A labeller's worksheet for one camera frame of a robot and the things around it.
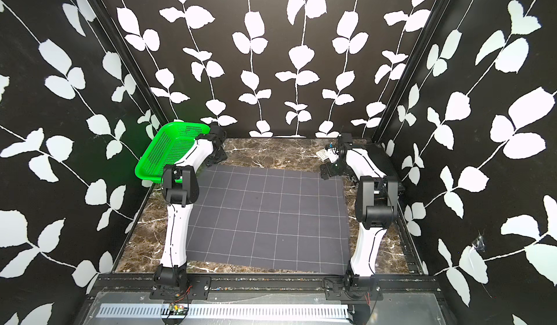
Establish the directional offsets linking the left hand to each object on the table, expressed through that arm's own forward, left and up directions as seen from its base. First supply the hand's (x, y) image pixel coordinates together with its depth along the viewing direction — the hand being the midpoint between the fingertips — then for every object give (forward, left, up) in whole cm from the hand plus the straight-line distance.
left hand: (219, 155), depth 109 cm
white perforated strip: (-66, -10, -3) cm, 66 cm away
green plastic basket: (+12, +28, -2) cm, 31 cm away
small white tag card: (0, -54, -2) cm, 54 cm away
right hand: (-14, -55, +5) cm, 57 cm away
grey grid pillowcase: (-35, -30, -3) cm, 46 cm away
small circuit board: (-64, +5, -2) cm, 64 cm away
